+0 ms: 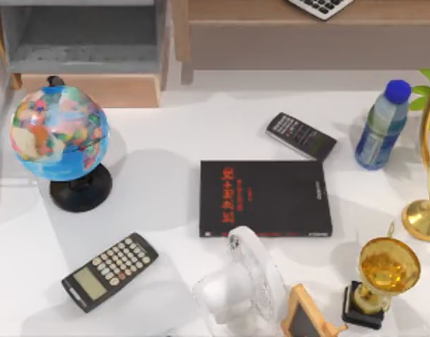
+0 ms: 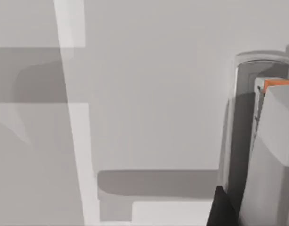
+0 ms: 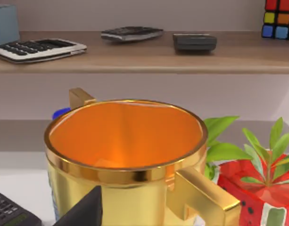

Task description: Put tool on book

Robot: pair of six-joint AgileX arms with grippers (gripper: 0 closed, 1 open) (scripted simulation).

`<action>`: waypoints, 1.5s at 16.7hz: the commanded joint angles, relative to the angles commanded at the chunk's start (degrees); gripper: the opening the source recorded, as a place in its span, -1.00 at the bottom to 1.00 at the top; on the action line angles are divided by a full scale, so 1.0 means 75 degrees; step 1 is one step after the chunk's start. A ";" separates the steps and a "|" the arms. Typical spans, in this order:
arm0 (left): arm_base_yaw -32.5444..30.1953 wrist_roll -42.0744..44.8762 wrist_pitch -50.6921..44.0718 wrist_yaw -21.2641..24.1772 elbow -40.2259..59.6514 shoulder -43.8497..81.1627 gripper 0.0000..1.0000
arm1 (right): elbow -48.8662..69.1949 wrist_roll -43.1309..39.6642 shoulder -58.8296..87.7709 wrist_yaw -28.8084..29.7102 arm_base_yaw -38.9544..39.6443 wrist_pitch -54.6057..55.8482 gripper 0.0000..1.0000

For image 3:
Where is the wooden shelf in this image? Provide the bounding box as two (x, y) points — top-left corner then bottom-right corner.
(0, 30), (289, 75)

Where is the dark grey box calculator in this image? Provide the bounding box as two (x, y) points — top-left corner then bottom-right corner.
(172, 33), (217, 54)

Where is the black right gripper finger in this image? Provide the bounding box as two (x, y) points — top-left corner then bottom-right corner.
(52, 185), (103, 226)

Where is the blue cap bottle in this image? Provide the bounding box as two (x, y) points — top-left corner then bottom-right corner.
(51, 107), (72, 121)

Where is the gold trophy cup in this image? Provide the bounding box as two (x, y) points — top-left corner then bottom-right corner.
(43, 87), (241, 226)

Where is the light blue box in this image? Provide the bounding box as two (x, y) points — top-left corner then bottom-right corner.
(0, 4), (20, 47)

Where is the dark grey curved calculator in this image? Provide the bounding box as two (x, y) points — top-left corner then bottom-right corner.
(100, 26), (164, 42)

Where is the white calculator with black keys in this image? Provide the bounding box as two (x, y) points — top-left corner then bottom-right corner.
(0, 39), (88, 64)

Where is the red watermelon plant pot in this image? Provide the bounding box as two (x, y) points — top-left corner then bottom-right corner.
(216, 148), (289, 226)

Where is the colourful puzzle cube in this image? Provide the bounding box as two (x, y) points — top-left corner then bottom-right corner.
(261, 0), (289, 40)

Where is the black calculator with green display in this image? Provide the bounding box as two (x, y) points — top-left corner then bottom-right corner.
(0, 189), (43, 226)

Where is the green leafy plant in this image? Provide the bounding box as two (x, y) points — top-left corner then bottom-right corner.
(203, 115), (289, 186)

